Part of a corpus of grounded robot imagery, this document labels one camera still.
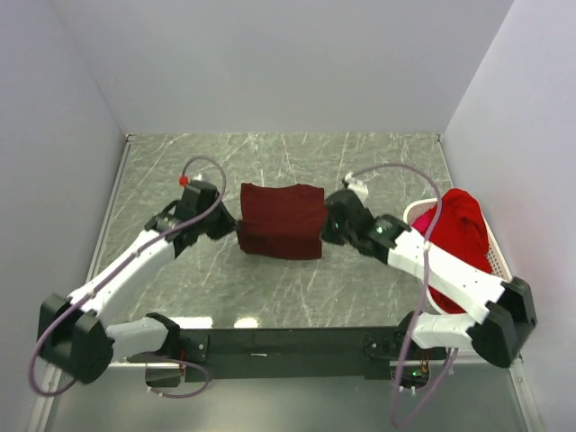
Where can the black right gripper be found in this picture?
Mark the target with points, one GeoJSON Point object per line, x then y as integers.
{"type": "Point", "coordinates": [328, 234]}

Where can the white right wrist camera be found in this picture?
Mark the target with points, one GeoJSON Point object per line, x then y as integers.
{"type": "Point", "coordinates": [359, 187]}

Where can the aluminium frame rail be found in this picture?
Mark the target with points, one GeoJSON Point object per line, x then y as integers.
{"type": "Point", "coordinates": [475, 396]}

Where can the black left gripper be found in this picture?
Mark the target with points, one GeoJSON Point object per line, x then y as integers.
{"type": "Point", "coordinates": [228, 223]}

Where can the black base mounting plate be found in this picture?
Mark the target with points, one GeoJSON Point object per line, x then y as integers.
{"type": "Point", "coordinates": [242, 353]}

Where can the dark red t shirt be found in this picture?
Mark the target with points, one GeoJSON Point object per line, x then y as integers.
{"type": "Point", "coordinates": [282, 223]}

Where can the pink garment in basket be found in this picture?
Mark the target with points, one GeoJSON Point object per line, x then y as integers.
{"type": "Point", "coordinates": [423, 221]}

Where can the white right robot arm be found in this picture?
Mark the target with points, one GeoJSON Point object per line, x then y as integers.
{"type": "Point", "coordinates": [498, 316]}

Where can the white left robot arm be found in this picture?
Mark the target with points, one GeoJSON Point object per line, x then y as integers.
{"type": "Point", "coordinates": [76, 332]}

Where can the bright red t shirt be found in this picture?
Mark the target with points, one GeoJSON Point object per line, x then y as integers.
{"type": "Point", "coordinates": [461, 230]}

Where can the white perforated laundry basket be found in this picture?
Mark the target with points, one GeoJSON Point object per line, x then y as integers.
{"type": "Point", "coordinates": [413, 216]}

